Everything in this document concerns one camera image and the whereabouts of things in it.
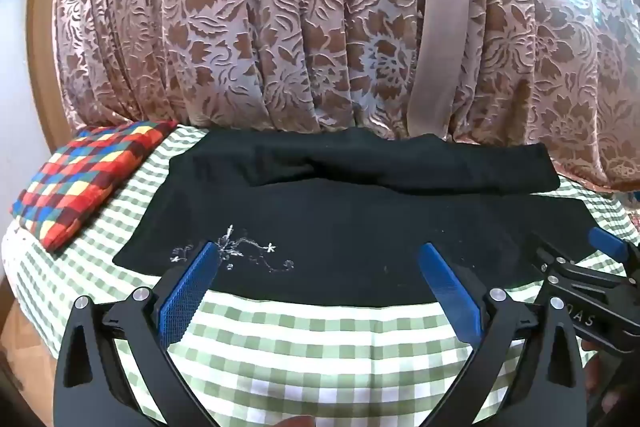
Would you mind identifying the black pants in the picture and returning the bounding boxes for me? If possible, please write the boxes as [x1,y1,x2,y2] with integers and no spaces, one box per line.
[112,127,596,308]

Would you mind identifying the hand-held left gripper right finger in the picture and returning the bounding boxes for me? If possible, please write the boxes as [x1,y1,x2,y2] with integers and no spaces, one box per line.
[418,243,587,427]

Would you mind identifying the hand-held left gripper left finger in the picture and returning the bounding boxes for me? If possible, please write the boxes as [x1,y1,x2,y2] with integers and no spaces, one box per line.
[54,242,221,427]

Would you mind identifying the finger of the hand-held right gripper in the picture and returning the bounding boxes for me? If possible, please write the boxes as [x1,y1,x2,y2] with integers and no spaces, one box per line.
[587,226,640,267]
[534,246,583,277]

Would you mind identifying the green checked bed sheet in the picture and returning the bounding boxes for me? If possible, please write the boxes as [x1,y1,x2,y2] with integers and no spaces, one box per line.
[0,122,640,427]

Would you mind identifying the person's right hand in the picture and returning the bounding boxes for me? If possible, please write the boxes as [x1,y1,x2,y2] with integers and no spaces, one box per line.
[580,339,640,427]

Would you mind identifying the brown floral curtain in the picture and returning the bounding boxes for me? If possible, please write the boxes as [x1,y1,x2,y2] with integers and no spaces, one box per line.
[50,0,640,192]

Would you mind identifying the multicoloured checked pillow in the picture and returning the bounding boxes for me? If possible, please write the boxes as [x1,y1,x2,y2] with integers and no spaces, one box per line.
[11,119,180,253]

